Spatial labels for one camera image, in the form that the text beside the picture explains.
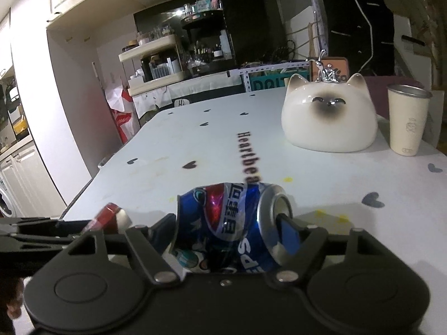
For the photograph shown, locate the silver figurine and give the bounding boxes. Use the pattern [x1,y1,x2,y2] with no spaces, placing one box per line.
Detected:
[307,49,348,84]

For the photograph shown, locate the white cat shaped ceramic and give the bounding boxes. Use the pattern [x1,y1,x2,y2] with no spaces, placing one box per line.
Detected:
[281,73,378,153]

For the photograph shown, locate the black cable bundle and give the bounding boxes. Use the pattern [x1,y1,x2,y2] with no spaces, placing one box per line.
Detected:
[276,40,298,64]

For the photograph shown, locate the dish rack with yellow bowl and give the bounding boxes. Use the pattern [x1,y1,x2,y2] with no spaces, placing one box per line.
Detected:
[5,87,30,140]

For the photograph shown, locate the red white plastic bag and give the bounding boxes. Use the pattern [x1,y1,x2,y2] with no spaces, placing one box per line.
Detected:
[104,82,135,143]

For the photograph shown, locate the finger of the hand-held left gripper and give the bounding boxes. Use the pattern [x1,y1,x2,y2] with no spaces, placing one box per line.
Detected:
[0,217,92,234]
[0,234,79,252]

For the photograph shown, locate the teal letter sign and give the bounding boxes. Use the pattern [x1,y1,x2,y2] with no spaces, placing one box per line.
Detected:
[251,70,311,93]

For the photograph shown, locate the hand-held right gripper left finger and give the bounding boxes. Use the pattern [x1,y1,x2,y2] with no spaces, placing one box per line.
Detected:
[45,213,183,285]

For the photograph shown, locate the white lower kitchen cabinets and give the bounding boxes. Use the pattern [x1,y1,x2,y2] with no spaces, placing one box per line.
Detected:
[0,143,48,217]

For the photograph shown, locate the black rack with bottles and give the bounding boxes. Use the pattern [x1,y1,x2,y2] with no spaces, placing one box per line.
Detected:
[180,0,234,77]

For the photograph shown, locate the crushed blue can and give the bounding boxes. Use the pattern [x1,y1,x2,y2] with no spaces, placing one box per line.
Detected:
[168,181,297,275]

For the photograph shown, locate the orange paw print card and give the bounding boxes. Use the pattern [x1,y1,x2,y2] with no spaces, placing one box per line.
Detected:
[319,58,350,83]

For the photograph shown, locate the black jacket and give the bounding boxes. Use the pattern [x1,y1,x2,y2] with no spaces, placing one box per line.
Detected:
[321,0,395,77]

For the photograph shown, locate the cream cup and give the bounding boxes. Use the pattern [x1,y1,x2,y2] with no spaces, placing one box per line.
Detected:
[387,84,434,156]

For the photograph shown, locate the red white can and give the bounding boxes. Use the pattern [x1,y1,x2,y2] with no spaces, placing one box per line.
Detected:
[81,202,133,236]

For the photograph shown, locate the purple cloth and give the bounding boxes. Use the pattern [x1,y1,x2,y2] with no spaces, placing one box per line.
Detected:
[365,76,436,121]

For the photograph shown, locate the white washing machine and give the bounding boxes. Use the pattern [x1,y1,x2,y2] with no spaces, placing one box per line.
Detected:
[0,178,18,219]

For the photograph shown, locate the bear print cloth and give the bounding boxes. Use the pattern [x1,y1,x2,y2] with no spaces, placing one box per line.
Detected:
[133,87,172,120]

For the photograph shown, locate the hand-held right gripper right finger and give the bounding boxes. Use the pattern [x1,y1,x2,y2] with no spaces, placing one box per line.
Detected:
[268,214,403,285]

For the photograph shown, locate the cream storage organizer shelf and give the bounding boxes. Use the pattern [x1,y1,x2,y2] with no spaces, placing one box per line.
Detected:
[118,35,191,97]

